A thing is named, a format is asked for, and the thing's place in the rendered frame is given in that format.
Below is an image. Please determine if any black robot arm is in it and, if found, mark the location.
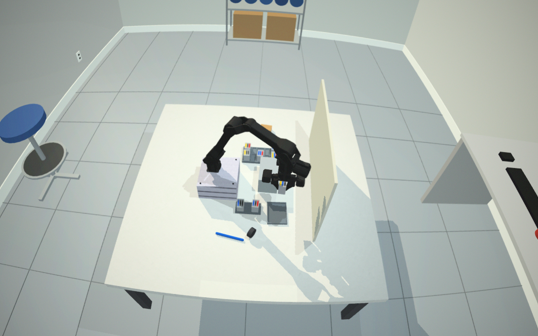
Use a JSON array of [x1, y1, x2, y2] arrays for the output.
[[203, 116, 311, 178]]

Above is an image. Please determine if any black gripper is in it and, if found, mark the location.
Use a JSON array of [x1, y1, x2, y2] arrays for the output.
[[262, 168, 305, 191]]

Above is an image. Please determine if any cream flat panel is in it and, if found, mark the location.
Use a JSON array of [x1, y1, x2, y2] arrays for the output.
[[309, 79, 338, 242]]

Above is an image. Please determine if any black short cylinder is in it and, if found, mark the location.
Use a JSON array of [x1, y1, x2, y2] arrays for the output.
[[247, 227, 256, 238]]

